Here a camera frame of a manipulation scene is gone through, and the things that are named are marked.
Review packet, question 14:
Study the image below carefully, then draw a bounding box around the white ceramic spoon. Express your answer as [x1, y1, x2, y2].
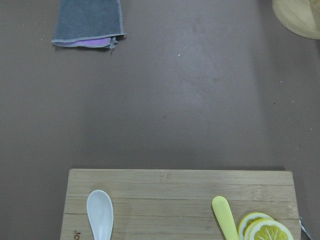
[86, 189, 114, 240]

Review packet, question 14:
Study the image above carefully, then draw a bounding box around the wooden cutting board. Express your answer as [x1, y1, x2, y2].
[60, 168, 301, 240]

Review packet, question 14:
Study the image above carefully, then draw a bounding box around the yellow plastic knife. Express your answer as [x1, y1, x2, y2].
[211, 195, 240, 240]

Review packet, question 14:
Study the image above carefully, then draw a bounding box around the grey folded cloth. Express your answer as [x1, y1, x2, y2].
[51, 0, 125, 50]

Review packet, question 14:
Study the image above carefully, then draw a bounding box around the lemon slice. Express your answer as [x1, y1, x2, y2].
[248, 219, 294, 240]
[237, 212, 273, 240]

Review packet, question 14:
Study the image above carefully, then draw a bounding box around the wooden mug tree stand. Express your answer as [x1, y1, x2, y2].
[272, 0, 320, 40]

